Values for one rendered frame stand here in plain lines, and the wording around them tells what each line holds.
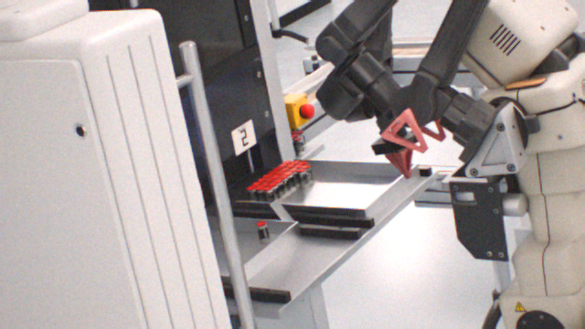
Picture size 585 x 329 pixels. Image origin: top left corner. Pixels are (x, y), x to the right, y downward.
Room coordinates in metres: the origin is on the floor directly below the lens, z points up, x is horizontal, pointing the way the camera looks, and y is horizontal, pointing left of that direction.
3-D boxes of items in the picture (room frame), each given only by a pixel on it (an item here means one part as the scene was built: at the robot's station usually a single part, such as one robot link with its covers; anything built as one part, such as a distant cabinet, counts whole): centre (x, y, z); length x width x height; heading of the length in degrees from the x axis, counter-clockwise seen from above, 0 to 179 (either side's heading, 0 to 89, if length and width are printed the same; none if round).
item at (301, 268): (2.42, 0.06, 0.87); 0.70 x 0.48 x 0.02; 144
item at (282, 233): (2.32, 0.22, 0.90); 0.34 x 0.26 x 0.04; 54
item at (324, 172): (2.53, -0.07, 0.90); 0.34 x 0.26 x 0.04; 54
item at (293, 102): (2.87, -0.03, 1.00); 0.08 x 0.07 x 0.07; 54
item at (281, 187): (2.60, 0.02, 0.90); 0.18 x 0.02 x 0.05; 144
